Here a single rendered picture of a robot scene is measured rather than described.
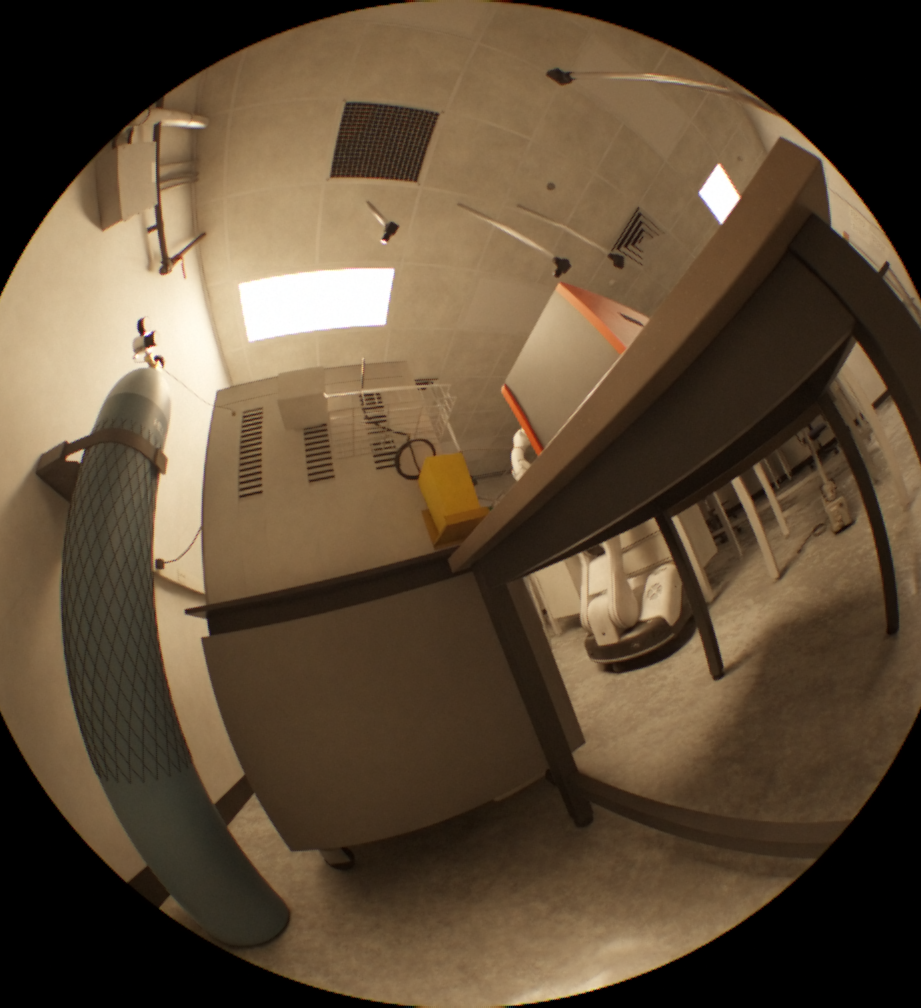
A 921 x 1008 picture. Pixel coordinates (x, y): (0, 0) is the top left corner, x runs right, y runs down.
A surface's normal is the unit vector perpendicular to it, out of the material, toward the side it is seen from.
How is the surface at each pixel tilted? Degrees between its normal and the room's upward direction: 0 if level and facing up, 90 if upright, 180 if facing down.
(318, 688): 90
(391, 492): 90
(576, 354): 90
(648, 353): 90
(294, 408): 180
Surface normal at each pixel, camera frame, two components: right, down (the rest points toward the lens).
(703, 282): -0.90, 0.20
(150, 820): 0.70, -0.47
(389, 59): 0.34, 0.88
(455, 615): 0.28, -0.43
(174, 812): 0.89, -0.42
